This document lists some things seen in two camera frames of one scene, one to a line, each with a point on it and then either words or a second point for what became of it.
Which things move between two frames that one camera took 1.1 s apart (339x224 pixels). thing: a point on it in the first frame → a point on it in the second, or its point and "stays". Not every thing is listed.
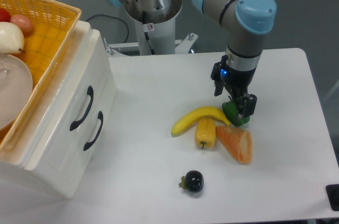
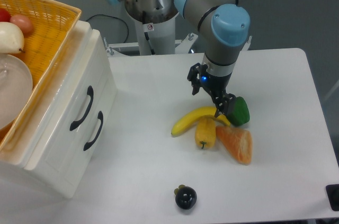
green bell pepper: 230,108 stays
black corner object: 332,192 stays
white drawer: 89,78 stays
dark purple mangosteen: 193,181 → 185,197
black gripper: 237,81 → 216,85
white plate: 16,88 stays
